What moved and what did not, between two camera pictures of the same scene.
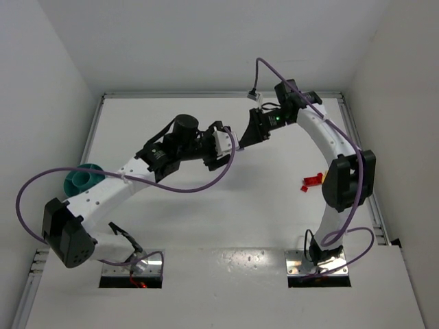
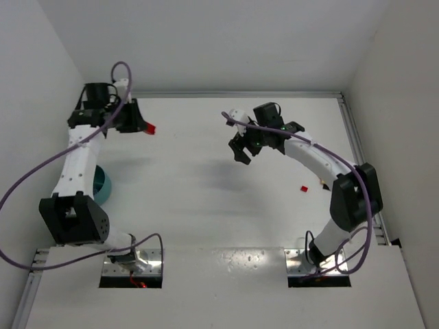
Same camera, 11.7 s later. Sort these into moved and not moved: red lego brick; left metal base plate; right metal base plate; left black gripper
Moved: red lego brick; left black gripper
Not moved: right metal base plate; left metal base plate
